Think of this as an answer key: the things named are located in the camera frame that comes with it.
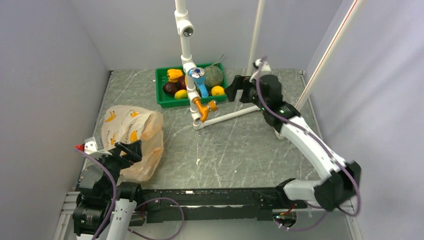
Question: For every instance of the dark red fake apple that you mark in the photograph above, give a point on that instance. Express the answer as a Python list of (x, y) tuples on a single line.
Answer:
[(170, 88)]

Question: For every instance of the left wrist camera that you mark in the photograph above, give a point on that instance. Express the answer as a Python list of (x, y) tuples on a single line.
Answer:
[(93, 146)]

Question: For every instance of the yellow fake bell pepper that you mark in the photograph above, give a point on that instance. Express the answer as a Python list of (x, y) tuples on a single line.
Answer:
[(174, 74)]

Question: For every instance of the translucent orange plastic bag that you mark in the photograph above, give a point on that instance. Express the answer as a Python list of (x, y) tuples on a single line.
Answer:
[(128, 124)]

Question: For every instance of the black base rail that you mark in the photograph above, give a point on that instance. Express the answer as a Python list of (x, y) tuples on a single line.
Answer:
[(196, 204)]

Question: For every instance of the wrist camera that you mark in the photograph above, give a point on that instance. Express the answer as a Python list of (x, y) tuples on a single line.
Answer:
[(93, 146), (261, 67)]

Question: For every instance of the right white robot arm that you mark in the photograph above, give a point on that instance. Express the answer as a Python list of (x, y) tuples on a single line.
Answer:
[(339, 178)]

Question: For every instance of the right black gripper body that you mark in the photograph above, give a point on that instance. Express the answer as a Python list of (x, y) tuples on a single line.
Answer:
[(255, 96)]

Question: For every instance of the white PVC pipe frame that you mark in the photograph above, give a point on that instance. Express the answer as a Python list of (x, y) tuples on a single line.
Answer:
[(185, 30)]

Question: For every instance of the blue tap handle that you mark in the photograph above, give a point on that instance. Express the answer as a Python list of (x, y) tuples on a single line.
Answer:
[(198, 76)]

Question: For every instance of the yellow fake mango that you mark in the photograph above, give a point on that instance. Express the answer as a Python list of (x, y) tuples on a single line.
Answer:
[(181, 94)]

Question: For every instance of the yellow fake lemon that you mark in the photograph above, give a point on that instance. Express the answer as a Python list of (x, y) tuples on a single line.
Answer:
[(217, 91)]

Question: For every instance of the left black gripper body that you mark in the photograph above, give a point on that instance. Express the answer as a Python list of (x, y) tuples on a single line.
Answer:
[(116, 162)]

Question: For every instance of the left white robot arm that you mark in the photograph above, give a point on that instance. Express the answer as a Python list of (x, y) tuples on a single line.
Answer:
[(105, 207)]

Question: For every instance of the green fake melon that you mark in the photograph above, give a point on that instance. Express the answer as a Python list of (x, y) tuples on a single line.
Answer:
[(213, 76)]

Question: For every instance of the white pole with red stripe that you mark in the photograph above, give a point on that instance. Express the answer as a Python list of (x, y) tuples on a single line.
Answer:
[(336, 30)]

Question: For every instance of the dark red fruit in tray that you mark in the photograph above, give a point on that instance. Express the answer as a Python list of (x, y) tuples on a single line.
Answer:
[(182, 83)]

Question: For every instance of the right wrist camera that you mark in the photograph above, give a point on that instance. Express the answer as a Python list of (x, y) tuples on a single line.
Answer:
[(261, 67)]

